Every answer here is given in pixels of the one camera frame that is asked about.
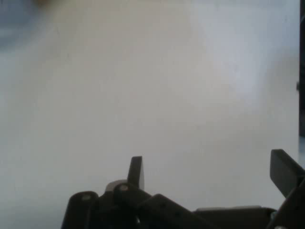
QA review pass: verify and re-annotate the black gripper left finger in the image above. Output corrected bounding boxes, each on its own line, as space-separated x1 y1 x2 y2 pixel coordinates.
61 156 206 229

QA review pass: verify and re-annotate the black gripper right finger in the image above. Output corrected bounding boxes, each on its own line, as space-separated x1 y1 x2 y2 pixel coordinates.
266 149 305 229

